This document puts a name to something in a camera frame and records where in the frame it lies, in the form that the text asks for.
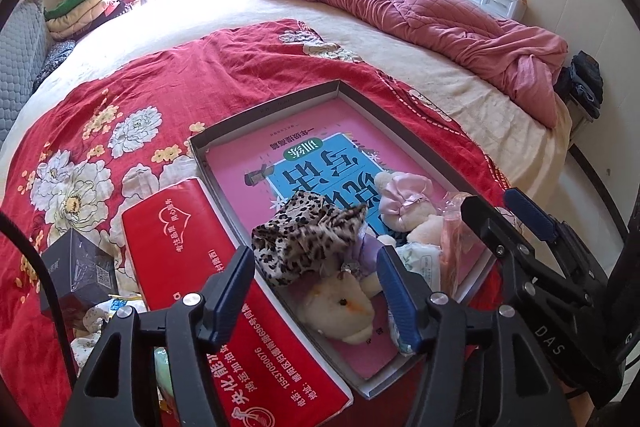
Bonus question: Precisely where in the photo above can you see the pink quilt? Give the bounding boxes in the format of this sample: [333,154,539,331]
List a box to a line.
[256,0,570,128]

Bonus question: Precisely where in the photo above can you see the black cardboard box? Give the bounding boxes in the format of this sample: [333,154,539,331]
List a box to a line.
[39,227,120,314]

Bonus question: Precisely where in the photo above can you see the clear plastic bag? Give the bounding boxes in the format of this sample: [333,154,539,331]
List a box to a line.
[439,191,478,300]

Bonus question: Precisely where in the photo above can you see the cream plush toy pink hat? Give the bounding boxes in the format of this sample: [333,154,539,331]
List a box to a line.
[374,169,447,248]

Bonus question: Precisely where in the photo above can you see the grey quilted headboard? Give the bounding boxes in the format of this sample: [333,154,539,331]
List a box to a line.
[0,0,51,122]

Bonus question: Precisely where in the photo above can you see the dark patterned cloth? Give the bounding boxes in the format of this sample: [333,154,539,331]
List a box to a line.
[32,39,77,94]

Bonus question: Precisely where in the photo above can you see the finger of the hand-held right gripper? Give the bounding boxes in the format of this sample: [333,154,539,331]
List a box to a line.
[504,188,601,273]
[460,194,556,308]

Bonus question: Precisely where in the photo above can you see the floral white pouch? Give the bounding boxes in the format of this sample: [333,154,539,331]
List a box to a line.
[70,304,108,363]

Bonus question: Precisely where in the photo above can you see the black cable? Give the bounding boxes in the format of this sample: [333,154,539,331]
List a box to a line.
[0,212,81,378]

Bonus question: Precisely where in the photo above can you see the red and white box lid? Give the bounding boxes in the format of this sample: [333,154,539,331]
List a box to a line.
[121,178,353,427]

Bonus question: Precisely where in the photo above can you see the white green tissue pack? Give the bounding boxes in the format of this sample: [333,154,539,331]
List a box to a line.
[387,241,446,355]

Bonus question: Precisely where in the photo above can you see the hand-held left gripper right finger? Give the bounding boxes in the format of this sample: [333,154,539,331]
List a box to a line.
[376,244,576,427]

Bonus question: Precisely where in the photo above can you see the leopard print cloth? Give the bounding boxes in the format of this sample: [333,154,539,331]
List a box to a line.
[251,191,368,288]

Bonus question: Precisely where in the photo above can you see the dark clothes pile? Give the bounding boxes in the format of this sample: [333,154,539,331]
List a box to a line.
[552,51,603,120]

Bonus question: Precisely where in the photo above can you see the red floral blanket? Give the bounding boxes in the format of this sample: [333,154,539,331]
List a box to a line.
[0,19,506,427]

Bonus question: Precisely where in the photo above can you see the grey shallow box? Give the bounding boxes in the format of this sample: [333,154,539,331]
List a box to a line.
[189,79,498,400]

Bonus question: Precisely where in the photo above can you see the stack of folded blankets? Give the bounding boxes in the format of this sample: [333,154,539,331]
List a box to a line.
[44,0,148,42]

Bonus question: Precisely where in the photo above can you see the bed with beige sheet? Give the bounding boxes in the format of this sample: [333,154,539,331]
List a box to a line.
[0,0,573,188]

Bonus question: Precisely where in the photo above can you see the yellow packet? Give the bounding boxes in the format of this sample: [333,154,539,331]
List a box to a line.
[102,294,148,315]

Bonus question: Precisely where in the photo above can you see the lavender cloth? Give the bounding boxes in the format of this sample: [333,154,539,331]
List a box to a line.
[345,232,383,280]

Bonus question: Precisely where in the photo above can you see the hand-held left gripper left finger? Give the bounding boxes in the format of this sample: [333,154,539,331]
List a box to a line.
[60,246,257,427]

